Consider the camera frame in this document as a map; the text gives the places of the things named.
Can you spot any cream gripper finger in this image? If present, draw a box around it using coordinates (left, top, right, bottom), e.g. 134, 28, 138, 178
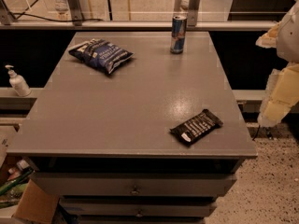
258, 63, 299, 127
255, 22, 280, 49

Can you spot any black rxbar chocolate bar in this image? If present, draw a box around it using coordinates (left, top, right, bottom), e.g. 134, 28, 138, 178
170, 109, 223, 147

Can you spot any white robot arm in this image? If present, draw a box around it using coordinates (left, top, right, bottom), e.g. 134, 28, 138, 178
256, 1, 299, 128

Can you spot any blue chip bag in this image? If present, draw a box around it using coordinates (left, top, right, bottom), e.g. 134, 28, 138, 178
68, 39, 134, 75

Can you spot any blue silver energy drink can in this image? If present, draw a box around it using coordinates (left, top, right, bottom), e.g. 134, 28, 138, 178
170, 15, 187, 54

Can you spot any grey drawer cabinet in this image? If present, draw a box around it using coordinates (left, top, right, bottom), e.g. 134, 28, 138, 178
8, 32, 256, 224

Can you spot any grey drawer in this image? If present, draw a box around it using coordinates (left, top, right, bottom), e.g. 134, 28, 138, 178
60, 197, 217, 217
31, 173, 236, 197

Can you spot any top grey drawer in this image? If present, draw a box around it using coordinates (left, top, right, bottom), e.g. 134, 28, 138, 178
31, 173, 236, 197

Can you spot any white pump dispenser bottle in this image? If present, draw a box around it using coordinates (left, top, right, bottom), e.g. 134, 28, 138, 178
6, 64, 31, 97

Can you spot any brown cardboard box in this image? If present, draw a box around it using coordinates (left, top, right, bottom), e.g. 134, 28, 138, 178
13, 180, 59, 224

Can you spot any green stick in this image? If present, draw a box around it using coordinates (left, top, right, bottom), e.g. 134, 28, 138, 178
0, 169, 34, 196

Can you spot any grey metal rail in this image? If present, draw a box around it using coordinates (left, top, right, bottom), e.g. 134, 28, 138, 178
0, 21, 277, 31

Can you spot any black cable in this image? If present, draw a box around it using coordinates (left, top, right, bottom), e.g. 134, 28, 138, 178
8, 11, 106, 23

